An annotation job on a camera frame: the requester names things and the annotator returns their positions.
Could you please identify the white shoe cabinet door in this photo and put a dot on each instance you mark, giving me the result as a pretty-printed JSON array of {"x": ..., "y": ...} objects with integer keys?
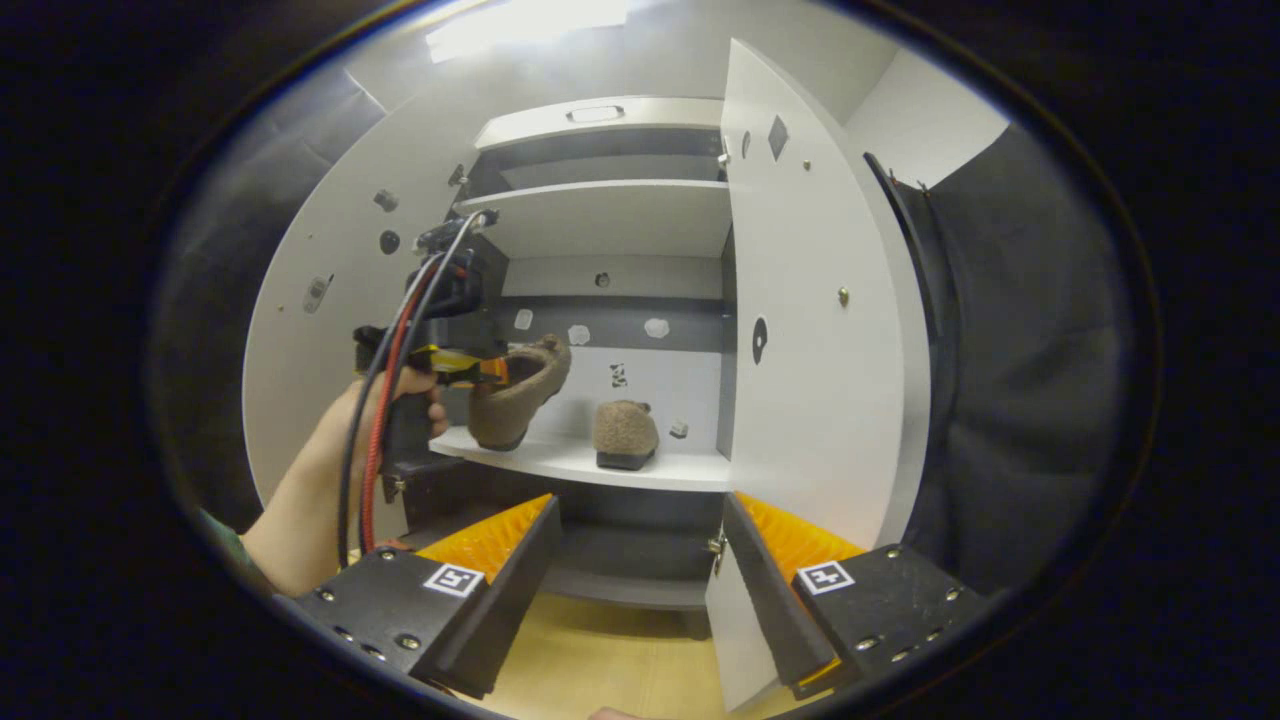
[
  {"x": 290, "y": 350},
  {"x": 820, "y": 420}
]

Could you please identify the white cabinet drawer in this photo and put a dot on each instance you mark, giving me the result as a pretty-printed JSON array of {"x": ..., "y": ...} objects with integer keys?
[{"x": 660, "y": 118}]

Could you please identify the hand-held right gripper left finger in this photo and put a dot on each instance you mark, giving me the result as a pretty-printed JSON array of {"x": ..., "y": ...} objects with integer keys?
[{"x": 520, "y": 590}]

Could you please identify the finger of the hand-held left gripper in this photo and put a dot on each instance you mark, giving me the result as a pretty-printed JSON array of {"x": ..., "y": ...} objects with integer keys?
[{"x": 455, "y": 365}]

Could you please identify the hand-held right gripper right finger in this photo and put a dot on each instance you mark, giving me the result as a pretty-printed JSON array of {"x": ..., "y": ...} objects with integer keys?
[{"x": 770, "y": 600}]

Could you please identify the black backdrop cloth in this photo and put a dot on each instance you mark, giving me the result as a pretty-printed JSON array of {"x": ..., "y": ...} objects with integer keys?
[{"x": 1020, "y": 380}]

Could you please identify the green sleeve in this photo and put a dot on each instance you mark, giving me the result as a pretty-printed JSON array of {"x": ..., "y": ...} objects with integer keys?
[{"x": 235, "y": 545}]

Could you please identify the brown fuzzy shoe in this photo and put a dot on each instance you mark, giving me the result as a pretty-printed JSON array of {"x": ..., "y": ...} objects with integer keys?
[
  {"x": 510, "y": 405},
  {"x": 625, "y": 430}
]

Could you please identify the white cabinet shelf board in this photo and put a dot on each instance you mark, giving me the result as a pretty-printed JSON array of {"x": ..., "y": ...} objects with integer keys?
[
  {"x": 570, "y": 462},
  {"x": 600, "y": 215}
]

